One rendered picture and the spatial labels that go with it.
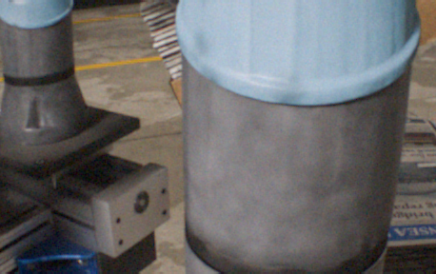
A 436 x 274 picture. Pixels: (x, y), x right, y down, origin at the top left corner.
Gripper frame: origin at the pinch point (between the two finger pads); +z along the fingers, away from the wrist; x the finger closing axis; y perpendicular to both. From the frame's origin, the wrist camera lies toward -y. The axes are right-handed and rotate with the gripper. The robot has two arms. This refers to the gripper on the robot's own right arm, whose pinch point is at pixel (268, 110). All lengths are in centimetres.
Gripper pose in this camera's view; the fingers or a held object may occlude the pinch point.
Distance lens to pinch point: 51.7
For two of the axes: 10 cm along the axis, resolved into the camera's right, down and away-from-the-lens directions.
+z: 0.3, -3.9, 9.2
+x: -9.3, 3.3, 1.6
